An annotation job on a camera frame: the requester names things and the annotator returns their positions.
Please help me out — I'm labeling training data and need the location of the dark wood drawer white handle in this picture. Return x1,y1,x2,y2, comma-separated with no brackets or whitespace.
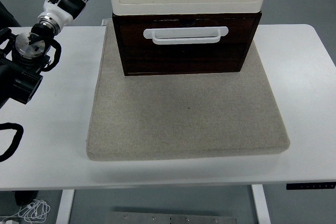
117,18,257,74

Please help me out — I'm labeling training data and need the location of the white tangled cable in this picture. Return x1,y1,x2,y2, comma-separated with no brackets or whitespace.
1,199,51,224

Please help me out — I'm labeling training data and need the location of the black caster wheel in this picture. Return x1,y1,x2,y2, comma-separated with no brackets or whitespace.
14,190,39,207

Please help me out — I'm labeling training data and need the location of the beige fabric mat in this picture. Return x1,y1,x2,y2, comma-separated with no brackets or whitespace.
86,24,291,161

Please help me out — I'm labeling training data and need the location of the dark wood drawer housing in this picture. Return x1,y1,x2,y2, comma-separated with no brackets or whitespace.
112,10,263,77

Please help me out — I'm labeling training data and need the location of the white table leg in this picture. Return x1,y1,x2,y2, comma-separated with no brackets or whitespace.
56,189,76,224
250,184,271,224

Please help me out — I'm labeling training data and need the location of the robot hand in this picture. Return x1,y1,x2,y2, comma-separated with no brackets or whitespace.
39,0,99,29

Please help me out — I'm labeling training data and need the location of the black table control panel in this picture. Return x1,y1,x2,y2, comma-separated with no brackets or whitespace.
286,182,336,190

